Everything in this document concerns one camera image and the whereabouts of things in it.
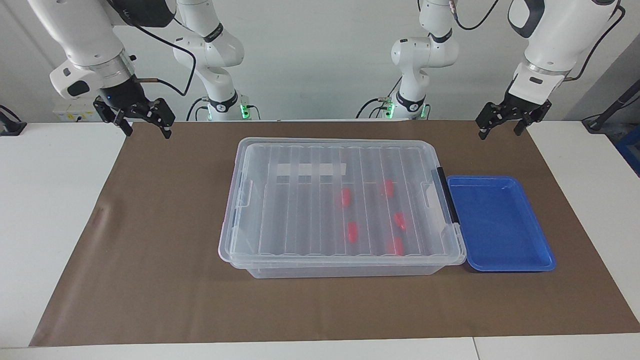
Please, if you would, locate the brown table mat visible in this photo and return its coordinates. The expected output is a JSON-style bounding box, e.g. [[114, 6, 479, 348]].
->
[[29, 120, 640, 347]]

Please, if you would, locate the black base cable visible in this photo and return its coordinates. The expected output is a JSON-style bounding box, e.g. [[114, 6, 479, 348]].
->
[[186, 96, 211, 122], [356, 80, 402, 119]]

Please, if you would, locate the clear plastic storage box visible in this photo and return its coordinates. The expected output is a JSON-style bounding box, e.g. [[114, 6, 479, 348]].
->
[[222, 140, 466, 279]]

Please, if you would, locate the clear plastic box lid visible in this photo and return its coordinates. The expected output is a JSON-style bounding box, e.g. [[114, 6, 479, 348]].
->
[[218, 137, 467, 266]]

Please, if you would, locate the blue plastic tray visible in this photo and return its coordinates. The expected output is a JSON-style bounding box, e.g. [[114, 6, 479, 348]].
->
[[445, 175, 557, 273]]

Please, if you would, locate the white wall power outlet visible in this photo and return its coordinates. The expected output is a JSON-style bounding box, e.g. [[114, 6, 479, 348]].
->
[[52, 97, 101, 122]]

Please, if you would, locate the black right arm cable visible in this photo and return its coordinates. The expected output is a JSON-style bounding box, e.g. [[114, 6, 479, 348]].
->
[[131, 20, 197, 97]]

